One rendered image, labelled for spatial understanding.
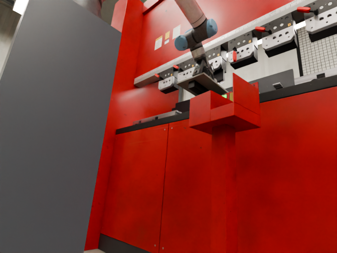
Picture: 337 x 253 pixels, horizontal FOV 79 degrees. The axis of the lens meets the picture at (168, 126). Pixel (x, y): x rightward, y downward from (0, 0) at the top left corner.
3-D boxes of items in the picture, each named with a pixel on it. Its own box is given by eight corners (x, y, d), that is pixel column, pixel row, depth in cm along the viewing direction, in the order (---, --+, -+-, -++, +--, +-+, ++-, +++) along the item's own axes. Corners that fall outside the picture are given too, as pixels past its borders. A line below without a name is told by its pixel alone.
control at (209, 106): (188, 127, 78) (190, 85, 83) (215, 136, 87) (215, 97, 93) (234, 115, 63) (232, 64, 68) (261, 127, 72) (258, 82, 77)
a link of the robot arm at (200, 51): (199, 47, 112) (187, 53, 118) (202, 55, 113) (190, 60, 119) (205, 45, 118) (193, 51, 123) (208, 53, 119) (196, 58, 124)
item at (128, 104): (67, 242, 154) (115, 3, 222) (151, 232, 212) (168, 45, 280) (83, 250, 137) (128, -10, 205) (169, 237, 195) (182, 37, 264)
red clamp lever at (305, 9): (297, 5, 99) (318, 7, 92) (299, 10, 102) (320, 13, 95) (295, 8, 99) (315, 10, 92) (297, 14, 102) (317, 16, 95)
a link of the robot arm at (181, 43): (187, 29, 99) (198, 27, 107) (170, 39, 107) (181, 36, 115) (193, 45, 101) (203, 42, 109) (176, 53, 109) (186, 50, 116)
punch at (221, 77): (209, 87, 133) (209, 74, 135) (210, 88, 134) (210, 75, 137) (223, 82, 126) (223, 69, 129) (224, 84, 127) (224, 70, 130)
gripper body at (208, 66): (215, 72, 122) (208, 52, 120) (209, 76, 116) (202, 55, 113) (204, 76, 127) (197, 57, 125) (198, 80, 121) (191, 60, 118)
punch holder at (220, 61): (199, 74, 136) (200, 52, 141) (206, 79, 142) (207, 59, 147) (220, 66, 126) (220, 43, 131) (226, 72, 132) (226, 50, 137)
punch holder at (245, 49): (227, 63, 123) (227, 40, 128) (234, 70, 129) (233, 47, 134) (253, 53, 113) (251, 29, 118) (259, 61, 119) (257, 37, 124)
